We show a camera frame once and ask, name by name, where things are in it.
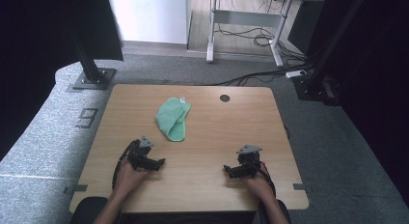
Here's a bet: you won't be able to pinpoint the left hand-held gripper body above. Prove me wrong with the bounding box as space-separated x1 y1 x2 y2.
126 135 155 170

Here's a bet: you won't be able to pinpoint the tangled black cables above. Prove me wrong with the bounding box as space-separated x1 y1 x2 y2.
214 22 307 64

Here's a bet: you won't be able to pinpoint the long black floor cable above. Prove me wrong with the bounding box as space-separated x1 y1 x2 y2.
210 65 315 88

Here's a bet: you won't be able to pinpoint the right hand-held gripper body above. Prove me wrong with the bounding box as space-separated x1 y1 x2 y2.
236 144 263 179

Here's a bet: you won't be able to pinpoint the green microfibre cloth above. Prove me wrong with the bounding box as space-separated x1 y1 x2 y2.
155 96 193 143

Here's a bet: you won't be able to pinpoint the black box under desk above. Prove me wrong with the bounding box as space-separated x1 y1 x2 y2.
286 0 323 55

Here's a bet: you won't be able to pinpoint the white cabinet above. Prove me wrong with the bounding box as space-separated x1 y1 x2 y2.
107 0 193 45

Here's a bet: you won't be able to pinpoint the person's right hand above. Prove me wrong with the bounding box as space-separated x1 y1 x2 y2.
245 172 275 203

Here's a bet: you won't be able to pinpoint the black metal stand with base plate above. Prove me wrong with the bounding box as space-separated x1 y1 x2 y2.
68 22 118 91

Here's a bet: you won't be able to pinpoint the red and black gripper cable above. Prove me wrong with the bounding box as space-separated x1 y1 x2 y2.
254 159 278 198

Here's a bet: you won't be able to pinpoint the grey floor socket cover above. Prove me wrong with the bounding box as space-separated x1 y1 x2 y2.
74 107 99 129

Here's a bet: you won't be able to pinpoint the white power strip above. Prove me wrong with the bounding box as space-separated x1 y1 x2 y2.
285 69 309 80

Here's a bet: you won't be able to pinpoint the black curtain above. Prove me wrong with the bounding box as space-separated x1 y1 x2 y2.
0 0 124 161
305 0 409 207

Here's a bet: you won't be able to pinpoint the person's left hand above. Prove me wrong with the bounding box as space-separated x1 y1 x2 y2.
113 157 150 199

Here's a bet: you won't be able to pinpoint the white desk frame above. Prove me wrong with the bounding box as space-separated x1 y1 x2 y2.
205 0 326 69

